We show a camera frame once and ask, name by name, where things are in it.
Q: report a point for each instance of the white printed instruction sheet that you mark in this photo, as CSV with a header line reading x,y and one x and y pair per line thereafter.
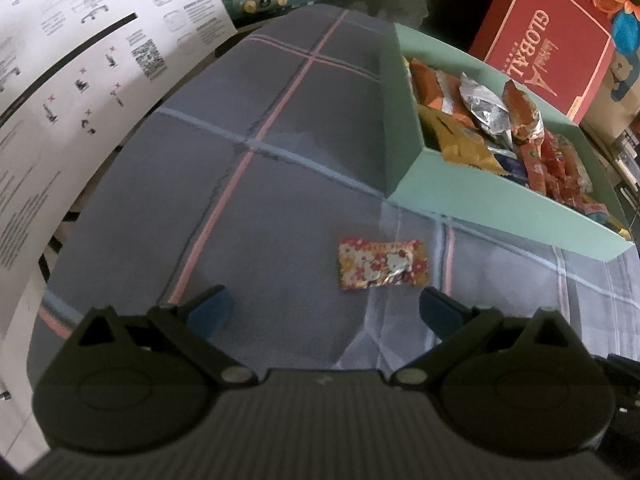
x,y
77,76

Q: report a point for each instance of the red Global cardboard box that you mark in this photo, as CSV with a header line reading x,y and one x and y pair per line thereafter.
x,y
559,49

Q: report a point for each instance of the orange sausage snack packet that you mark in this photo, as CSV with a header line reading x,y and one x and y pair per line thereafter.
x,y
534,166

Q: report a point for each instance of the silver purple snack bag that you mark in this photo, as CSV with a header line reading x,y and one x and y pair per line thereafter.
x,y
488,110

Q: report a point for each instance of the orange noodle snack bag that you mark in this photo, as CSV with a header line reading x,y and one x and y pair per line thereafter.
x,y
526,119

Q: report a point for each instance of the red rainbow candy bag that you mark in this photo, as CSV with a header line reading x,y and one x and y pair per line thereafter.
x,y
561,186

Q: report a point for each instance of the orange silver snack packet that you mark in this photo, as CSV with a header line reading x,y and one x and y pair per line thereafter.
x,y
440,91

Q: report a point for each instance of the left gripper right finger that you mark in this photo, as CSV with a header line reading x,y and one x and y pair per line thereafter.
x,y
462,332

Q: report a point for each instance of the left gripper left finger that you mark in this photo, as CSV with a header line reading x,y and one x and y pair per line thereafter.
x,y
188,328

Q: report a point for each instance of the clear cake bar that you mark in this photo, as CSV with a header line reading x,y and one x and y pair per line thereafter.
x,y
574,166

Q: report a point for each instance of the mint green cardboard box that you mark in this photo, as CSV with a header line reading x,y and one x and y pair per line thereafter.
x,y
418,179

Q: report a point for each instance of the Hello Kitty candy packet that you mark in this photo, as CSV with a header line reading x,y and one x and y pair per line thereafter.
x,y
365,264

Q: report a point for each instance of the brown gold chocolate packet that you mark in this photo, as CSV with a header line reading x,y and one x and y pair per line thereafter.
x,y
458,144

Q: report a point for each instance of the blue white biscuit packet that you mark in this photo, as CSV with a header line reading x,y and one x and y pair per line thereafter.
x,y
506,164

